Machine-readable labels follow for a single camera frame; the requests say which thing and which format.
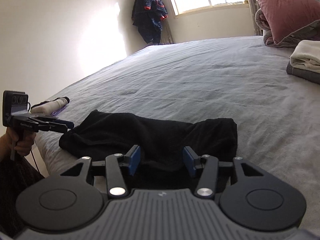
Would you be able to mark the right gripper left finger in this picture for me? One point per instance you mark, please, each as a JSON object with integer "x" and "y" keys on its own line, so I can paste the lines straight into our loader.
{"x": 132, "y": 159}

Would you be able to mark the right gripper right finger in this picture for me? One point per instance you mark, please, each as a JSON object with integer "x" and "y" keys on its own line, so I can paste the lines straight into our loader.
{"x": 191, "y": 160}

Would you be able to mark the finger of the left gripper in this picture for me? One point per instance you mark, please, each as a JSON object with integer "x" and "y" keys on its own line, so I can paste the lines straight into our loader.
{"x": 59, "y": 122}
{"x": 58, "y": 129}

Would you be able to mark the black garment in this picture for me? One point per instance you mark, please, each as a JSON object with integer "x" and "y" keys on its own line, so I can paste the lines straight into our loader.
{"x": 161, "y": 143}

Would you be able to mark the left hand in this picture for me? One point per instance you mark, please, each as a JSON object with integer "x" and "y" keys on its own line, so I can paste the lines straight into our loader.
{"x": 10, "y": 141}

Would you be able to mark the purple cloth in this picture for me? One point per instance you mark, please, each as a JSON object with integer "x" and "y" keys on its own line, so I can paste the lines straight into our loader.
{"x": 58, "y": 111}

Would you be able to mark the cream rolled cloth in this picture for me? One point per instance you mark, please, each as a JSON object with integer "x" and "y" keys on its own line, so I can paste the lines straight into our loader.
{"x": 49, "y": 107}

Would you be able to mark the grey bed sheet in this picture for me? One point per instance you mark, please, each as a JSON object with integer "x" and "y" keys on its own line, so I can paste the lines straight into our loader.
{"x": 277, "y": 114}

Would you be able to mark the dark blue hanging jacket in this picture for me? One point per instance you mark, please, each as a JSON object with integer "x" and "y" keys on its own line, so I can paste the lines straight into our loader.
{"x": 147, "y": 16}

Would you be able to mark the grey patterned curtain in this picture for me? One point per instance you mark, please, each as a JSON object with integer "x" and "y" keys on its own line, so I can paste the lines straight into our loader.
{"x": 254, "y": 6}

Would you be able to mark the grey folded cloth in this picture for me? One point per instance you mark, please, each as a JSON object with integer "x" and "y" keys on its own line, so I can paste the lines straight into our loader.
{"x": 313, "y": 77}

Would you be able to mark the white folded cloth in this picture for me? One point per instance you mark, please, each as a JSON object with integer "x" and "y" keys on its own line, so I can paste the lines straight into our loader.
{"x": 306, "y": 56}

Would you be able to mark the folded grey pink quilt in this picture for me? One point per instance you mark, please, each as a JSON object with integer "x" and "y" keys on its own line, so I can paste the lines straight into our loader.
{"x": 287, "y": 29}

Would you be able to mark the pink velvet pillow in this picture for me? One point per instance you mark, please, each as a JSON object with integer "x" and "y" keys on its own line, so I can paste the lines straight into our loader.
{"x": 285, "y": 7}

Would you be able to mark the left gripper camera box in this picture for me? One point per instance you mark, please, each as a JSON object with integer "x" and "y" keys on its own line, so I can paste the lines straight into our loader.
{"x": 14, "y": 103}

